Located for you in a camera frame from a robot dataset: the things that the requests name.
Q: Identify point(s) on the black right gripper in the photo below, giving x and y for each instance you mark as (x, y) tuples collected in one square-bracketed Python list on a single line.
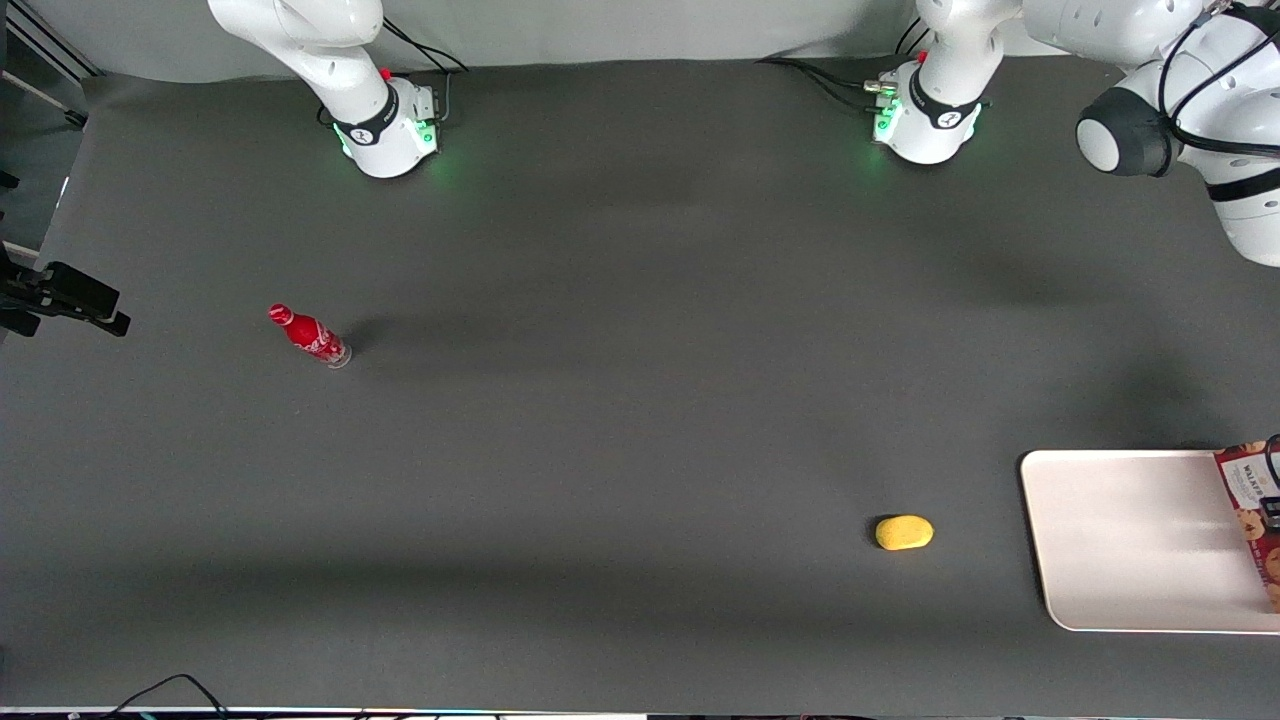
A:
[(40, 287)]

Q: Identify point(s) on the red cookie box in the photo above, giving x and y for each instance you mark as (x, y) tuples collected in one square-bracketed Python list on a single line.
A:
[(1255, 490)]

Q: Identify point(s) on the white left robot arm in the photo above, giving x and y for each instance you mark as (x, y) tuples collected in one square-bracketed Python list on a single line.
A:
[(1250, 210)]

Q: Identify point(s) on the white rectangular tray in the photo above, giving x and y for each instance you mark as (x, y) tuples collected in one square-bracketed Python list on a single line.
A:
[(1130, 540)]

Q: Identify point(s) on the red cola bottle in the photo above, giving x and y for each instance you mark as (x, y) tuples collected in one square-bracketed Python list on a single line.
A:
[(308, 335)]

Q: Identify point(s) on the yellow sponge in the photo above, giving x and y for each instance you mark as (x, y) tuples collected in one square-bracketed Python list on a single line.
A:
[(904, 533)]

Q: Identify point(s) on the grey backdrop cloth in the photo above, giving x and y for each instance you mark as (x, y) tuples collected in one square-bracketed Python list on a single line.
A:
[(650, 30)]

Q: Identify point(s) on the aluminium frame rail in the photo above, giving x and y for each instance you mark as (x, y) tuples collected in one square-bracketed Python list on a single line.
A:
[(50, 38)]

